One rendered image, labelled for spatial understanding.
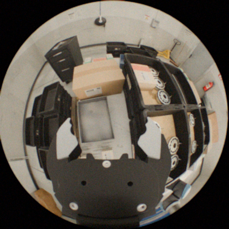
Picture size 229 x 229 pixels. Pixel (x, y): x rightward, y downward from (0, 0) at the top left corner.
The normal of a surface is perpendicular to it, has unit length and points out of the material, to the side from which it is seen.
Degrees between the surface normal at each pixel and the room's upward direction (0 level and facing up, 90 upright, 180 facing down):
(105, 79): 0
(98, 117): 0
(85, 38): 90
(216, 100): 90
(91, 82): 0
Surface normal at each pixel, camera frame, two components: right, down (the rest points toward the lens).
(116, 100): 0.04, -0.26
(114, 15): 0.15, 0.95
